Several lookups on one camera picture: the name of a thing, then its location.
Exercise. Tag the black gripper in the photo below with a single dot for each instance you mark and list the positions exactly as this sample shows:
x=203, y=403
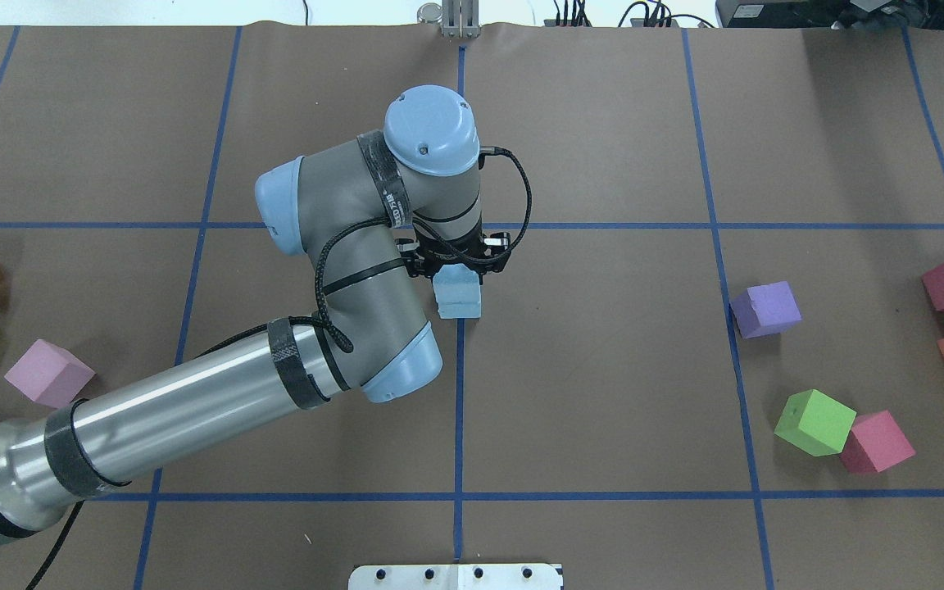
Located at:
x=449, y=256

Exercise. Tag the light blue block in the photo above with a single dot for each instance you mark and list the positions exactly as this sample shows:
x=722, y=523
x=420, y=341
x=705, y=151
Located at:
x=456, y=285
x=460, y=310

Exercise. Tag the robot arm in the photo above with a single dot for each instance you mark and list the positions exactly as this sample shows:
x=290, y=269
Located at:
x=372, y=213

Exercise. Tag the metal cylinder weight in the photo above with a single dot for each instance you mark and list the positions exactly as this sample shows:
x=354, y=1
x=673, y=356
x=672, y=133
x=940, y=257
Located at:
x=429, y=12

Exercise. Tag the purple block right side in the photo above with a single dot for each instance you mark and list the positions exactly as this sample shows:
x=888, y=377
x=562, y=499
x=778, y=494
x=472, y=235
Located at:
x=766, y=309

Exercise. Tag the red block beside green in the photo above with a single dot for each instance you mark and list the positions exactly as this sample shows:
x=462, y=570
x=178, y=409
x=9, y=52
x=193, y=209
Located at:
x=876, y=443

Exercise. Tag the pink block left side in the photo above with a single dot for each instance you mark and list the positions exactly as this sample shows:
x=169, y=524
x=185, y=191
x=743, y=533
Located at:
x=50, y=375

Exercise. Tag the aluminium camera post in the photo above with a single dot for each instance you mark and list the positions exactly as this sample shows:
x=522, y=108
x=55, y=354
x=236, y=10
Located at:
x=460, y=19

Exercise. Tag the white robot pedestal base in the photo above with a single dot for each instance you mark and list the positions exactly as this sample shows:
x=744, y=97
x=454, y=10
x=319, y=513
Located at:
x=458, y=576

